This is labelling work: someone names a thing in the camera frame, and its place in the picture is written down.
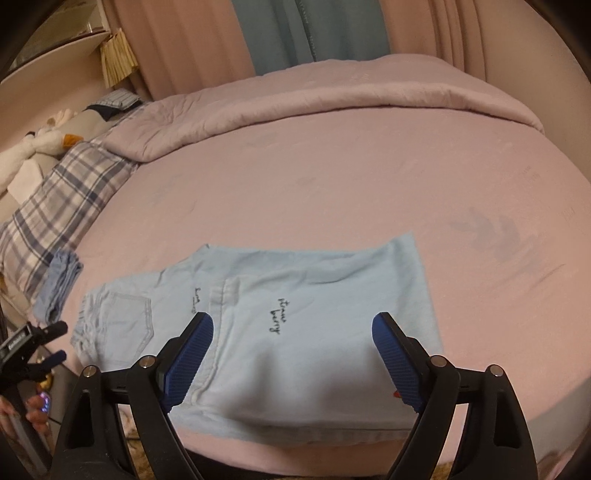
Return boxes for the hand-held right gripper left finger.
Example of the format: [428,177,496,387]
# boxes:
[55,311,215,480]

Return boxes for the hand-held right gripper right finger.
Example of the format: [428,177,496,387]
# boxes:
[372,311,539,480]

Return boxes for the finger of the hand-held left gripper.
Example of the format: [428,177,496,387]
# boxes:
[25,350,66,378]
[27,322,69,346]

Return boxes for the light blue strawberry print pants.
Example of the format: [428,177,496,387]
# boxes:
[70,233,445,437]

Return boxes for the person's left hand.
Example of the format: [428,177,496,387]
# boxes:
[0,394,51,440]

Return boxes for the folded blue jeans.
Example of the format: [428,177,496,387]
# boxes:
[31,249,85,324]

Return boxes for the plaid pillow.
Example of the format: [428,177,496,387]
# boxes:
[0,141,140,301]

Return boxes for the white cloth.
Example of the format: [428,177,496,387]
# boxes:
[7,159,45,205]

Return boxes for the pink bed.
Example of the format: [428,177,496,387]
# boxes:
[41,104,591,467]

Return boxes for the white plush toy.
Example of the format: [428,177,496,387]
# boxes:
[0,108,85,178]

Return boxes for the folded striped clothes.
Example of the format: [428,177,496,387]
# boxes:
[85,89,147,121]

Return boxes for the folded pink quilt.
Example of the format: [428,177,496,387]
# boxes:
[105,53,546,165]

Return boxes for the yellow pleated cloth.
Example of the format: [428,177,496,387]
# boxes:
[99,28,140,88]

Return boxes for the pink curtain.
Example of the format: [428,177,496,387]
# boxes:
[379,0,491,75]
[111,0,258,101]

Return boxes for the blue curtain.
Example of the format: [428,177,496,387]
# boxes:
[230,0,392,78]

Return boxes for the white wall shelf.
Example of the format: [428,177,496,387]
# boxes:
[0,0,112,85]

